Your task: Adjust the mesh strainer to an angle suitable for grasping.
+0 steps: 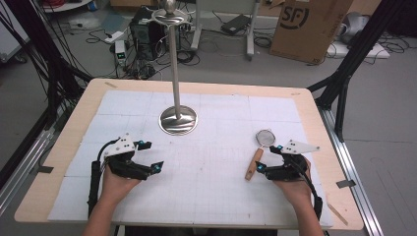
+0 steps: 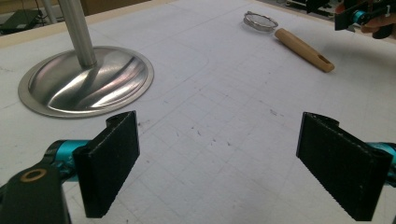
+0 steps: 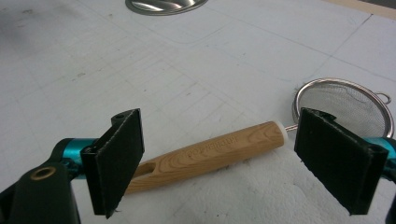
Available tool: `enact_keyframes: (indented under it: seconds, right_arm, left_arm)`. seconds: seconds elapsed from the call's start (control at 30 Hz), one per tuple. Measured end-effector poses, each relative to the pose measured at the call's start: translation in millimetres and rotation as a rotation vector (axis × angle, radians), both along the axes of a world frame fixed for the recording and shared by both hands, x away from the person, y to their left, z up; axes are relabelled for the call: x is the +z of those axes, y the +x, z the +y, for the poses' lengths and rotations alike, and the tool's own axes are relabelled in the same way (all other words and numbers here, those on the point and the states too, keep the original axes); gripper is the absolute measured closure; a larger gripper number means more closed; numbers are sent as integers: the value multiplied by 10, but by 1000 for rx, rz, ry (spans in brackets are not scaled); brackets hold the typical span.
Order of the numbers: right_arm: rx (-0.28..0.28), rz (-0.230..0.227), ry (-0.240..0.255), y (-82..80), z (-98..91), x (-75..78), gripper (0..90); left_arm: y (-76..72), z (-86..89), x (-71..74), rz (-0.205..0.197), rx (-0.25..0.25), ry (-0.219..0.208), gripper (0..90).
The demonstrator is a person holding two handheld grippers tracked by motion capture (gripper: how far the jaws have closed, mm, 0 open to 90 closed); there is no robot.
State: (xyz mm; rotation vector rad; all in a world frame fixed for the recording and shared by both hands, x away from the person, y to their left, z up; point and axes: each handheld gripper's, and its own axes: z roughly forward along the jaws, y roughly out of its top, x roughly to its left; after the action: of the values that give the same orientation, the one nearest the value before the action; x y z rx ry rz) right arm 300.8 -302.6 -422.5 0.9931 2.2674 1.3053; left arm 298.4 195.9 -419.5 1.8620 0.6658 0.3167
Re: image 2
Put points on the silver metal stand base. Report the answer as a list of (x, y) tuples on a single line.
[(85, 81)]

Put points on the thin metal pole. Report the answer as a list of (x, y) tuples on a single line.
[(49, 11)]

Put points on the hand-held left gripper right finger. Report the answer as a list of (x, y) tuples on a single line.
[(339, 168)]

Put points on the dark laptop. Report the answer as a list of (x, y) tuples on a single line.
[(19, 21)]

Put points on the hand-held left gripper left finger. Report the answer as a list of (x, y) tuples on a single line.
[(107, 161)]

